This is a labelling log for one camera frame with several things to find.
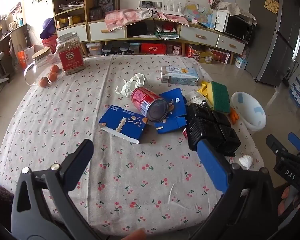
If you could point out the black handheld device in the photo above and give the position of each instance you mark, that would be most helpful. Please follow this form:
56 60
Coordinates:
108 48
123 48

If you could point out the glass jar with wooden lid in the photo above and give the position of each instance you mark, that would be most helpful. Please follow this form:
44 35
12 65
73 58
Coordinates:
41 55

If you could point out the wooden shelf unit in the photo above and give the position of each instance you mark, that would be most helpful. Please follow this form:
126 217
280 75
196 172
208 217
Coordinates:
88 2

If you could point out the small crumpled tissue ball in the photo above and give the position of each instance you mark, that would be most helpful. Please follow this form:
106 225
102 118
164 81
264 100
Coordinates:
246 161

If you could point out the small orange tomato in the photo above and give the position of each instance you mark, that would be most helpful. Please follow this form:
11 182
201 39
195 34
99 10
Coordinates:
54 68
52 76
43 81

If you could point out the yellow red cardboard box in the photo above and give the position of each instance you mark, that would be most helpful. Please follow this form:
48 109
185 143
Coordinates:
198 55

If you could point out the white plastic bin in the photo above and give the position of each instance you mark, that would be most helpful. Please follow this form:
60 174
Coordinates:
252 112

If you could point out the red gift box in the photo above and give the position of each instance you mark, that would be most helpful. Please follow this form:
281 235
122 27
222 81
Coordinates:
152 48

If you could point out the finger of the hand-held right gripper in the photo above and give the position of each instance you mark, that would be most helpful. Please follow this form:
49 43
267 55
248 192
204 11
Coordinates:
276 146
294 141

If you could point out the framed cat picture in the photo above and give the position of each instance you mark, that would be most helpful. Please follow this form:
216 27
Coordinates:
106 3

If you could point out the pink cloth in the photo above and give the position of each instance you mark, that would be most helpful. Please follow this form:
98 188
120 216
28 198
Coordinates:
122 16

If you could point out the person's right hand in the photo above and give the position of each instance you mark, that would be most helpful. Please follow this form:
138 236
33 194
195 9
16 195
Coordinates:
285 200

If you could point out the blue cardboard carton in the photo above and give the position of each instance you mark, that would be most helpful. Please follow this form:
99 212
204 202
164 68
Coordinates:
176 100
120 122

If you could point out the person's left hand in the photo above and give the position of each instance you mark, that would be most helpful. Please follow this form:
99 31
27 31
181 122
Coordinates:
136 235

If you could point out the white slotted rack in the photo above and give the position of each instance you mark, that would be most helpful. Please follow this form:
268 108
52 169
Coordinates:
171 7

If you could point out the black box in cabinet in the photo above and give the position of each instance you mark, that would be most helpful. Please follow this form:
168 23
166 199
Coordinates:
137 28

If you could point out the wall socket panel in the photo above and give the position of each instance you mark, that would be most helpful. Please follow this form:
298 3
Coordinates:
150 4

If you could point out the wooden cabinet with white drawers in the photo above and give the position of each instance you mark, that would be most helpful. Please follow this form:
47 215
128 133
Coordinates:
197 36

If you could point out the black plastic tray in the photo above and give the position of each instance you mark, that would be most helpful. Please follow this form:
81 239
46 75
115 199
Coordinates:
210 127

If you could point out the green striped bag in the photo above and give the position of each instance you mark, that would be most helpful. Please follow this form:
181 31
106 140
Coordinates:
166 32

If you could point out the patterned white cloth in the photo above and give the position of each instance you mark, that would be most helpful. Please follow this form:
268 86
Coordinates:
236 8

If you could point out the small white pink box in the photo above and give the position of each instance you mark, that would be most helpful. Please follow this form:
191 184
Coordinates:
176 50

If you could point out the colourful map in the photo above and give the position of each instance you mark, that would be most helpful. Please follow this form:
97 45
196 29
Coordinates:
200 13

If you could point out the red tin can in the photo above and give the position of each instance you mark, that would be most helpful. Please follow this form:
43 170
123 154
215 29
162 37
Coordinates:
146 100

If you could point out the yellow paper note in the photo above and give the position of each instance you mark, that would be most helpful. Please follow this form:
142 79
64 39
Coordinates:
271 5

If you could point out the yellow snack packet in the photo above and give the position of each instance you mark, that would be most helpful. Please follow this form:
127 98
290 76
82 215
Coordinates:
203 87

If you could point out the light blue small box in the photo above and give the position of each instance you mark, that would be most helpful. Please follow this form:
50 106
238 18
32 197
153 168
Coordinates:
240 62

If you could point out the purple hat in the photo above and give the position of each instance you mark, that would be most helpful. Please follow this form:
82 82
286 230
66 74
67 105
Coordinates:
47 28

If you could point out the yellow green sponge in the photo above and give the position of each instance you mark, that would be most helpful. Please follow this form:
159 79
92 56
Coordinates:
218 96

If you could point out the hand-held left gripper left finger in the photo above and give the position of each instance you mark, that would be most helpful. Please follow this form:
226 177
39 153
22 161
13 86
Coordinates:
80 160

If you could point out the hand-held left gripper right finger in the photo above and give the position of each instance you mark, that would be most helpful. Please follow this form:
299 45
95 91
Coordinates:
212 162

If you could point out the orange white shopping bag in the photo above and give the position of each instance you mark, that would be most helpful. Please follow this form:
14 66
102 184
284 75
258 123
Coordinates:
25 56

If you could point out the white silver snack packet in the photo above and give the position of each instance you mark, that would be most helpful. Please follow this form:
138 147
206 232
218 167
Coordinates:
195 96

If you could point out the black microwave oven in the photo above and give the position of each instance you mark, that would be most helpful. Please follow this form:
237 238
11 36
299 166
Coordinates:
238 28

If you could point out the dark brown cloth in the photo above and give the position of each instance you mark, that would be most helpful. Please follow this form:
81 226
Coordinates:
0 202

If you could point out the red flat box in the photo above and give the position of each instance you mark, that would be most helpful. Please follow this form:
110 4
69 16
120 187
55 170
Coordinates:
221 56

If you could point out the light blue milk carton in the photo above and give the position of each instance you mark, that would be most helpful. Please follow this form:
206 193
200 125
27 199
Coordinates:
180 76

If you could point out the plastic jar with red label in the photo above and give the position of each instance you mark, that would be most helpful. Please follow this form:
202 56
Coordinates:
71 55

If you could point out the grey refrigerator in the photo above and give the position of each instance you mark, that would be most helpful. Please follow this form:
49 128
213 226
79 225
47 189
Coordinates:
272 35

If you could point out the white tissue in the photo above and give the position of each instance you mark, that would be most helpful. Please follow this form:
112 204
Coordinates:
132 83

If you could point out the cherry print tablecloth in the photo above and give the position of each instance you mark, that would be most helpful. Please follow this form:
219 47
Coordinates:
65 120

